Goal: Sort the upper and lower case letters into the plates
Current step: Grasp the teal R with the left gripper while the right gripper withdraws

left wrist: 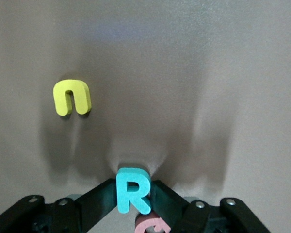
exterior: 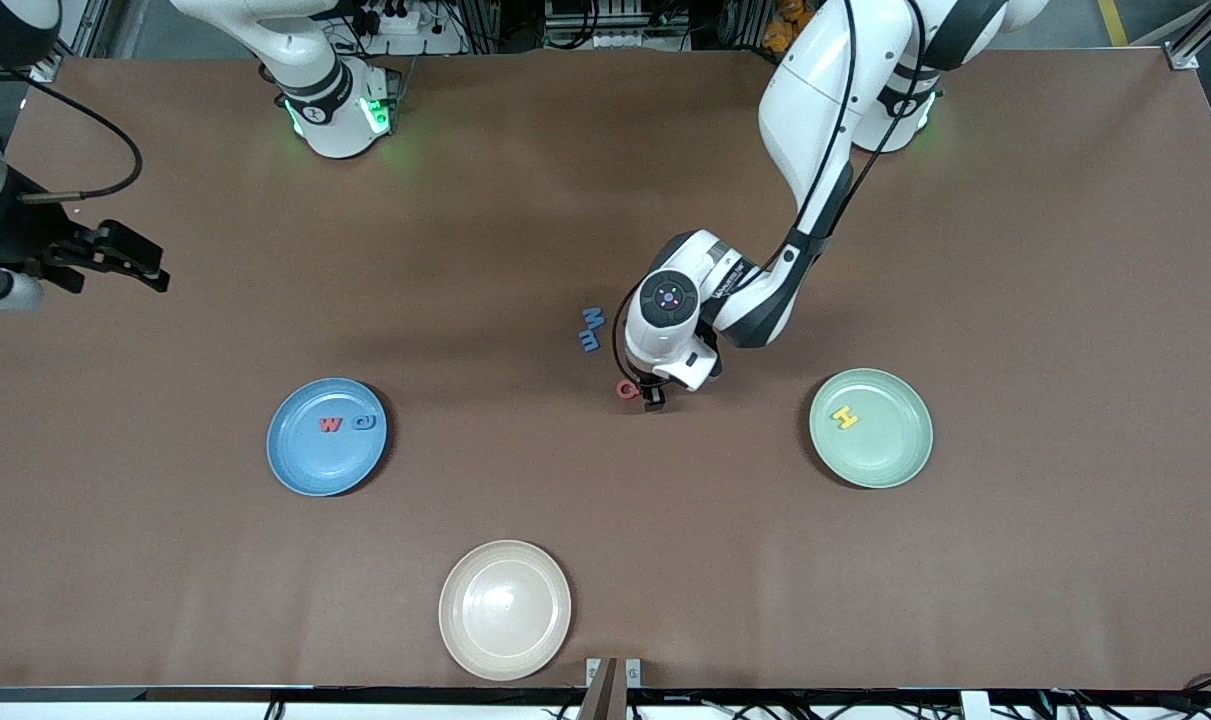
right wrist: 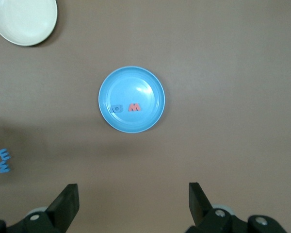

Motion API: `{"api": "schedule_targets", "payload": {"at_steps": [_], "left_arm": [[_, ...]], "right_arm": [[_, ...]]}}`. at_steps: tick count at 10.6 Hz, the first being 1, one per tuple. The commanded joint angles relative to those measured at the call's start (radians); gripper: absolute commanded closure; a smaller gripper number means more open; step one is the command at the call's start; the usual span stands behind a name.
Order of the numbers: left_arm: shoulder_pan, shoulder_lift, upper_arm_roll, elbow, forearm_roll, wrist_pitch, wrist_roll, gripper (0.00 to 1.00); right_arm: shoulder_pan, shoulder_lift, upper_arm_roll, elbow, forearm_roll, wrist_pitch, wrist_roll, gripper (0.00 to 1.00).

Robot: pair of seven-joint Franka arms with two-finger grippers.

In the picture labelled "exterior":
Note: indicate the beige plate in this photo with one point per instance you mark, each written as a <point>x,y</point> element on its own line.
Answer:
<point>505,610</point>

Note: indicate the blue plate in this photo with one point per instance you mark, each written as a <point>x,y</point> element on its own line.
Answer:
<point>315,465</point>

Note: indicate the metal electronics rack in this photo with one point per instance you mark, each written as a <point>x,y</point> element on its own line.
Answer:
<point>615,20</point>

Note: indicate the green plate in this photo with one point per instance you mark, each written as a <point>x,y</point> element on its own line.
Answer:
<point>880,455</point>

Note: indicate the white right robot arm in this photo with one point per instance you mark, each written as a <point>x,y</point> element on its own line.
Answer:
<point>305,40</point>

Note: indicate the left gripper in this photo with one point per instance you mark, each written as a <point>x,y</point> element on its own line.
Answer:
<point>652,396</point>

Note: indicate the blue lowercase letter m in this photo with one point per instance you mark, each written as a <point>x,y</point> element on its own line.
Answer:
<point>589,342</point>

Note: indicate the white power strip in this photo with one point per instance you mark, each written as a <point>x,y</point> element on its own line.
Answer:
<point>405,25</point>

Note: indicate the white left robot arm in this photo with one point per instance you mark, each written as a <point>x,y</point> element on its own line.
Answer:
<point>815,100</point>

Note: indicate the blue capital letter M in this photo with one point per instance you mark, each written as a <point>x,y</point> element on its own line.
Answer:
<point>592,318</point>

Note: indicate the aluminium frame profile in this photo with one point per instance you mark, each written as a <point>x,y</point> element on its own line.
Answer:
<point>1200,35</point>
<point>47,68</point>

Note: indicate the table edge post bracket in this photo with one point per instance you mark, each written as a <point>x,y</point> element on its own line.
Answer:
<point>605,690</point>

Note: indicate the red lowercase letter w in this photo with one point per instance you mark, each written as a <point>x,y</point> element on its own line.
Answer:
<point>331,425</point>

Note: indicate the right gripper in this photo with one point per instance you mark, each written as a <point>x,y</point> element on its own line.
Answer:
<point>15,238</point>

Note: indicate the orange snack bags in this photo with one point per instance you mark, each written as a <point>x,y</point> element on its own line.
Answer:
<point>780,38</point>

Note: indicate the blue lowercase letter e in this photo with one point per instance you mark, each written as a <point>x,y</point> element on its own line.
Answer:
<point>364,422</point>

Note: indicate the yellow capital letter H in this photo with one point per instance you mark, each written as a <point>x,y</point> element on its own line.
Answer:
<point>844,418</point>

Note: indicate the red capital letter Q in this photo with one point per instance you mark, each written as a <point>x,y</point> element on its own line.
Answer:
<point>620,392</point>

